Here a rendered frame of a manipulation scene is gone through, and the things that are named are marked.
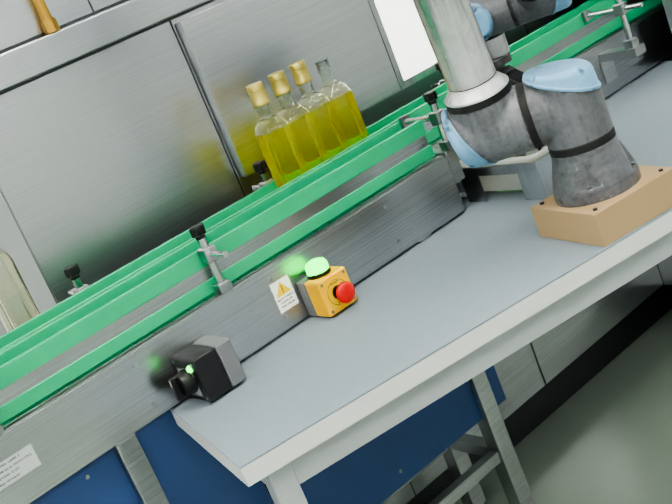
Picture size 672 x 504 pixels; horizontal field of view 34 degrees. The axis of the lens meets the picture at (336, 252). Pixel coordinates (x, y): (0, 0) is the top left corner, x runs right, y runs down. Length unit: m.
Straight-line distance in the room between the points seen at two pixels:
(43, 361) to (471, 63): 0.85
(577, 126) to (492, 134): 0.14
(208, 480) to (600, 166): 0.87
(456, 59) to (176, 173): 0.68
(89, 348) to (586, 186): 0.87
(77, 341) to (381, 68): 1.04
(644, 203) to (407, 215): 0.51
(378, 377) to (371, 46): 1.03
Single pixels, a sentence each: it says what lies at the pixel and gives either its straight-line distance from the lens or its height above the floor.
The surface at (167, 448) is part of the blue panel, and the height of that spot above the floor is 0.69.
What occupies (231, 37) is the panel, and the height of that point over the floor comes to 1.25.
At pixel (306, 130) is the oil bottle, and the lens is 2.19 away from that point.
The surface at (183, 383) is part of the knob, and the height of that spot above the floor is 0.80.
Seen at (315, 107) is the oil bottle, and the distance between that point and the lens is 2.21.
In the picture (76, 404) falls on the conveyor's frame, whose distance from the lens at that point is 1.82.
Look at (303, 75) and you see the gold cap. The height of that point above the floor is 1.13.
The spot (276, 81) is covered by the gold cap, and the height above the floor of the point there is 1.15.
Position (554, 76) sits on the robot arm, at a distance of 1.84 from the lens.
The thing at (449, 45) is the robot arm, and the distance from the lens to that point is 1.83.
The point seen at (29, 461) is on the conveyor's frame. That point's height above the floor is 0.82.
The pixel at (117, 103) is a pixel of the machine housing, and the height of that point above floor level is 1.23.
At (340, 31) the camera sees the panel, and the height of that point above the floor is 1.16.
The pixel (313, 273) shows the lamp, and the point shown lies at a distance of 1.97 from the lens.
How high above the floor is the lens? 1.41
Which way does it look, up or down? 16 degrees down
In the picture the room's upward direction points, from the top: 22 degrees counter-clockwise
